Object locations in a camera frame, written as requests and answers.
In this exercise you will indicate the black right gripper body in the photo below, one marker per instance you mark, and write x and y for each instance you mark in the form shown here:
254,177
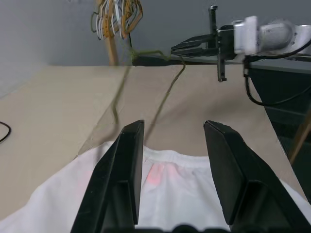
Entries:
226,41

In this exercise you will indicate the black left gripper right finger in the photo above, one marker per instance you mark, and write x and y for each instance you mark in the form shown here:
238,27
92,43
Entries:
243,184

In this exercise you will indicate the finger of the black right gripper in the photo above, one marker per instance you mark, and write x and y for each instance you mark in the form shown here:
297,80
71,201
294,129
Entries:
192,52
194,41

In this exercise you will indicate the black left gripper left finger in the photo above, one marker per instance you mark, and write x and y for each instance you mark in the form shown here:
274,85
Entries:
114,184

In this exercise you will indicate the white shorts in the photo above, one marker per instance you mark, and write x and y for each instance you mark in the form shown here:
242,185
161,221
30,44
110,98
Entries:
175,196

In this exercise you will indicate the slanted wooden leg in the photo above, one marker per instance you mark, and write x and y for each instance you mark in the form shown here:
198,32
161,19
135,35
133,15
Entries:
300,139

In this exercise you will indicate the wooden rack pole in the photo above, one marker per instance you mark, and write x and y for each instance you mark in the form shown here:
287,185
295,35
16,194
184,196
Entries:
112,51

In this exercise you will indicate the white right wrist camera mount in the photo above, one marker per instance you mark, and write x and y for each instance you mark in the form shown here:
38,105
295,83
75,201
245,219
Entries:
246,35

